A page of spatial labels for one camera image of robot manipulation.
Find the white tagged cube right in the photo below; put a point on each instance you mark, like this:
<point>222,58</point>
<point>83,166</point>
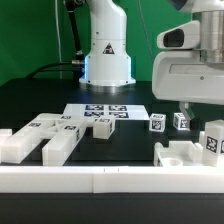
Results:
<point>180,122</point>

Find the white chair back part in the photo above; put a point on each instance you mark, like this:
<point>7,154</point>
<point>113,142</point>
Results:
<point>62,132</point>

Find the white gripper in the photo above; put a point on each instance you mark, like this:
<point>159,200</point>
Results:
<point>182,76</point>

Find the white fence bar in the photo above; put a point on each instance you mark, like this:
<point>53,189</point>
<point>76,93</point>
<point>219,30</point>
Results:
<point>201,137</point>
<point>33,179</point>

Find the white left fence block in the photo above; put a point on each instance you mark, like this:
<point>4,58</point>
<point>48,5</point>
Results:
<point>5,135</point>

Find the white tagged cube left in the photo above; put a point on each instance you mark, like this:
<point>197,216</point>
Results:
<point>157,122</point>

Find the white tagged cube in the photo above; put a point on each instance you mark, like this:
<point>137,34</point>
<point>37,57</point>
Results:
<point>180,122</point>
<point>157,122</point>

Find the white chair seat part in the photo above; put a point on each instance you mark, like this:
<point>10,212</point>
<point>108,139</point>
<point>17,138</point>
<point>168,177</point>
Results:
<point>178,153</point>

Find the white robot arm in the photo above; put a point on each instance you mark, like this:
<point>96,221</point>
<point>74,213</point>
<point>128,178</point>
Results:
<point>108,66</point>

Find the white front fence bar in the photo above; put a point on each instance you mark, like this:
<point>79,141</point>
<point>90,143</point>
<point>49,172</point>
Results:
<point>33,179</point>

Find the white fiducial marker sheet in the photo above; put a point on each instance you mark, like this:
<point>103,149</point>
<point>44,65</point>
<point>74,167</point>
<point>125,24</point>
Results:
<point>121,112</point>

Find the white right fence bar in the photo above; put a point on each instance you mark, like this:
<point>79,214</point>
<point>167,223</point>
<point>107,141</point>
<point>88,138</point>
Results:
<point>201,137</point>

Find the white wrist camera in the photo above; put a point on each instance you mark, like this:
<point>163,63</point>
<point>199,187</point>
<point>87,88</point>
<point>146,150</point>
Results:
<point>184,37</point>

